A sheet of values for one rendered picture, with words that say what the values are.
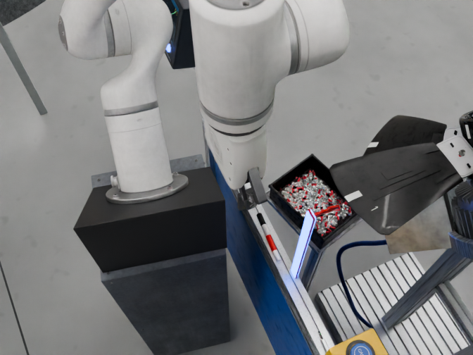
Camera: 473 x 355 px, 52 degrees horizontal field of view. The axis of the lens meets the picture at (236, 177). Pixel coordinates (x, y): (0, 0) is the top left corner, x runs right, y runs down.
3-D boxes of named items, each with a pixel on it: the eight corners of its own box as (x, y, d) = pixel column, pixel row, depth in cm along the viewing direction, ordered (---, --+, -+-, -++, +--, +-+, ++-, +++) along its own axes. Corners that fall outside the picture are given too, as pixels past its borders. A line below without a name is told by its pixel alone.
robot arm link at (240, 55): (265, 52, 55) (188, 71, 54) (273, -55, 44) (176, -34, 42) (293, 106, 51) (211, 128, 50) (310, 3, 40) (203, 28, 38)
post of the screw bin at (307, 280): (302, 307, 202) (336, 224, 134) (297, 311, 201) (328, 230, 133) (297, 302, 204) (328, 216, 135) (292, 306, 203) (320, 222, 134)
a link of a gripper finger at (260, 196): (235, 140, 58) (233, 160, 64) (261, 195, 56) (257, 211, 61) (244, 136, 59) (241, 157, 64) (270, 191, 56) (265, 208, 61)
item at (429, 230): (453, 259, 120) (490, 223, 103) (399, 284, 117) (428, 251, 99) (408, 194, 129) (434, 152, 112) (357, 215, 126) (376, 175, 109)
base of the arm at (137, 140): (96, 209, 102) (76, 124, 97) (116, 184, 121) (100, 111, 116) (184, 196, 102) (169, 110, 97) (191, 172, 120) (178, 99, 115)
